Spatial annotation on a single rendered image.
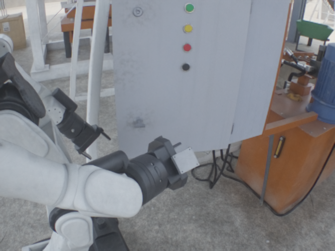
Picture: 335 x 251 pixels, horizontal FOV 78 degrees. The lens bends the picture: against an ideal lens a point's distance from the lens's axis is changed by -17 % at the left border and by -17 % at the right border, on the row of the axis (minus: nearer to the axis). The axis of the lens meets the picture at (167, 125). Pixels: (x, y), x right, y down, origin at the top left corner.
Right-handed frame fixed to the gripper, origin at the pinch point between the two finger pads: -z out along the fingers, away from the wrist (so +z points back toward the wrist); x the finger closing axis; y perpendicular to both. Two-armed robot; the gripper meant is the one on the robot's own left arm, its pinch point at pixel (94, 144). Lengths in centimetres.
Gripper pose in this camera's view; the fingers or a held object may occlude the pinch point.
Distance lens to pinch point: 95.0
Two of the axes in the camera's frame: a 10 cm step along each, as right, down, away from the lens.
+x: 7.1, -7.0, 0.7
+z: -4.8, -5.6, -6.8
